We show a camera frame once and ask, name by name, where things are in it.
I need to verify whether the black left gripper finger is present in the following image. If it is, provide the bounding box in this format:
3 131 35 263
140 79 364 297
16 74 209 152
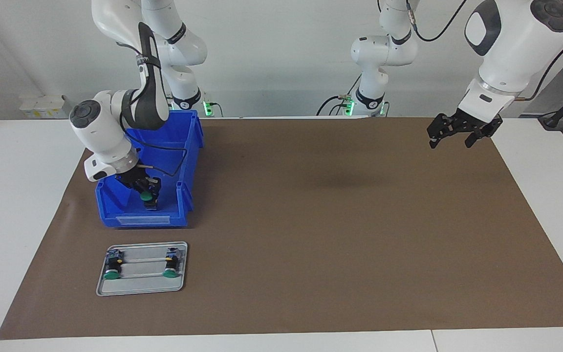
427 113 462 149
464 122 503 149

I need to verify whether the blue plastic storage bin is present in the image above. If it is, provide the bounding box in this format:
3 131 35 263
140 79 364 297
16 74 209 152
95 110 205 229

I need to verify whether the silver metal tray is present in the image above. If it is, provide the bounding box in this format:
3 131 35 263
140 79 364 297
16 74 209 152
96 242 189 297

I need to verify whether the white cardboard box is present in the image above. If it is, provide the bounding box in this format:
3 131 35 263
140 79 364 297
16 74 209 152
19 94 70 119

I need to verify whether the brown table mat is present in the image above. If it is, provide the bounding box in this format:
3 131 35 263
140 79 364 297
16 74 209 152
0 116 563 340

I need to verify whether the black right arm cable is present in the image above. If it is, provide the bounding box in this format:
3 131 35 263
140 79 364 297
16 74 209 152
115 42 188 177

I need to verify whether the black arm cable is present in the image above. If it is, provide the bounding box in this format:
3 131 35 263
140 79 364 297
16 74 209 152
115 42 188 177
378 0 563 103

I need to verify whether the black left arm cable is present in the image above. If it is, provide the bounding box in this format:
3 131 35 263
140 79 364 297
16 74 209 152
378 0 563 103

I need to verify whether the black base cable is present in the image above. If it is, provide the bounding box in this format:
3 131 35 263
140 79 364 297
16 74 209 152
316 73 363 117

